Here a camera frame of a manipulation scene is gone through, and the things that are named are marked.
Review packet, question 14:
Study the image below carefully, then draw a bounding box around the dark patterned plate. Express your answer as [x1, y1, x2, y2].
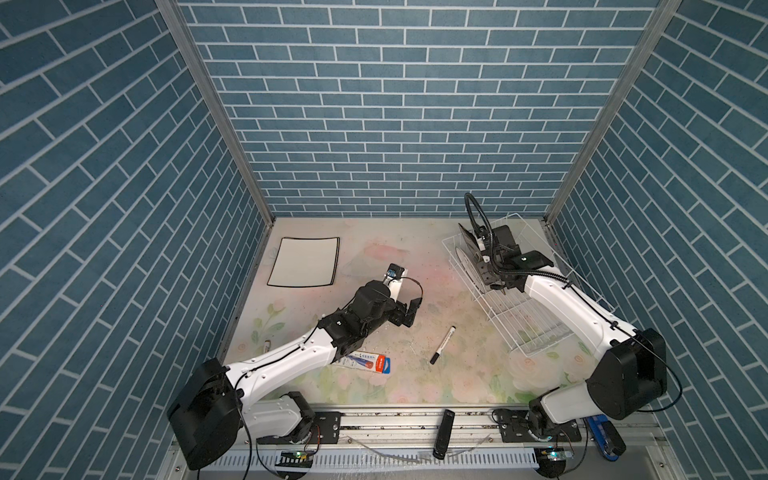
[459, 225, 499, 293]

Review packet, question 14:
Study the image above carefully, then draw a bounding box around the blue black tool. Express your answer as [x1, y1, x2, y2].
[587, 415, 627, 462]

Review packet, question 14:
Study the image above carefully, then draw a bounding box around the black white marker pen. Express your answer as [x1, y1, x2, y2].
[429, 326, 456, 365]

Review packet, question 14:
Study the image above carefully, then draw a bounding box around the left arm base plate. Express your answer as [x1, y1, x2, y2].
[257, 411, 342, 445]

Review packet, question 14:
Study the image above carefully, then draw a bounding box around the white wire dish rack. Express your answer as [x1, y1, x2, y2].
[441, 213, 618, 359]

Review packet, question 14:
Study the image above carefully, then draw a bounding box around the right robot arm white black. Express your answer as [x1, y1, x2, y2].
[462, 226, 668, 439]

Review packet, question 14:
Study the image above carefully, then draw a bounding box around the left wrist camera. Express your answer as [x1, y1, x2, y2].
[383, 263, 407, 300]

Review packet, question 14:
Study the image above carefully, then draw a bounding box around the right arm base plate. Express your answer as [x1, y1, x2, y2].
[491, 408, 582, 443]

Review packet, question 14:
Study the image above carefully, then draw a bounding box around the black remote control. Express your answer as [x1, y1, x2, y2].
[432, 409, 455, 460]

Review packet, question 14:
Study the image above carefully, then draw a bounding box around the aluminium rail frame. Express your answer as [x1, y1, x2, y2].
[159, 406, 685, 479]

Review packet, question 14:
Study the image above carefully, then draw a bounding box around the black cable loop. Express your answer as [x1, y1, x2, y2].
[463, 191, 496, 253]

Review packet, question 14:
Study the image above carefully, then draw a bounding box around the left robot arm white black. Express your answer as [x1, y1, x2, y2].
[167, 279, 422, 470]

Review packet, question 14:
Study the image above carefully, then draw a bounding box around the white slotted cable duct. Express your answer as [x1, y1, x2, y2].
[203, 446, 539, 473]

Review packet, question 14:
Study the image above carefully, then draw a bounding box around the white square plate black rim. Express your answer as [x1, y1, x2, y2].
[267, 237, 340, 288]

